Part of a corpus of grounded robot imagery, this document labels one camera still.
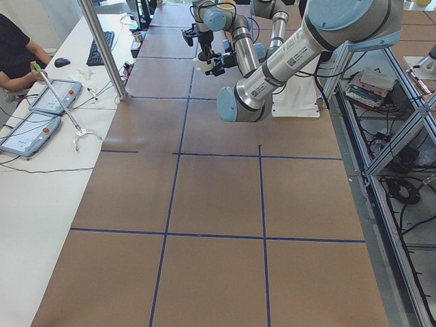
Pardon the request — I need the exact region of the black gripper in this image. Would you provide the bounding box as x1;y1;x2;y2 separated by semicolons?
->
205;51;236;76
195;22;217;62

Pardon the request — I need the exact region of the white ceramic mug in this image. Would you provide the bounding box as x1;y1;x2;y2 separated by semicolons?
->
192;57;213;73

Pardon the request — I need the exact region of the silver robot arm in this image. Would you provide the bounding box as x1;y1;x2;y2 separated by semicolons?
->
182;1;289;77
217;1;403;123

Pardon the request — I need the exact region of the small metal cup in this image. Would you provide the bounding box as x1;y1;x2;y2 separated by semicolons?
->
132;31;143;43

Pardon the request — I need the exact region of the white plastic bin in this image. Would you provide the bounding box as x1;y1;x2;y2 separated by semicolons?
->
217;0;236;10

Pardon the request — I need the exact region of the black keyboard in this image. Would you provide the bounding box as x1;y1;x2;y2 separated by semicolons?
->
86;31;116;67

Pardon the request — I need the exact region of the far blue teach pendant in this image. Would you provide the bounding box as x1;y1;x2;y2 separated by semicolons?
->
27;78;83;115

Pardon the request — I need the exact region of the blue teach pendant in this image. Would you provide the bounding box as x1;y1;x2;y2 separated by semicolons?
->
1;112;61;157
27;78;83;115

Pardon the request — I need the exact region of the black computer mouse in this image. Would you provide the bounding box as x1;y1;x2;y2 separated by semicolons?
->
54;57;71;68

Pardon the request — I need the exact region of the silver reacher grabber stick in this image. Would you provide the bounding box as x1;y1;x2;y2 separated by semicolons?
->
31;62;103;152

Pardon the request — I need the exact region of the stack of books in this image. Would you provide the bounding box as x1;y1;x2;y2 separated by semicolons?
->
345;68;396;108

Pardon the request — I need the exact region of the near blue teach pendant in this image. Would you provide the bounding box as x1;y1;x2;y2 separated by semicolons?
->
1;112;61;157

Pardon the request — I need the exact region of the person in black shirt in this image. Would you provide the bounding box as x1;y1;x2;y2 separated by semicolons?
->
1;14;51;93

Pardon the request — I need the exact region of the white camera pedestal column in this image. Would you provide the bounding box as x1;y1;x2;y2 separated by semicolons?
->
272;74;320;119

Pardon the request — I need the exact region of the aluminium frame post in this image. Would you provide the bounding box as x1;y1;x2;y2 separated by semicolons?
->
78;0;127;101

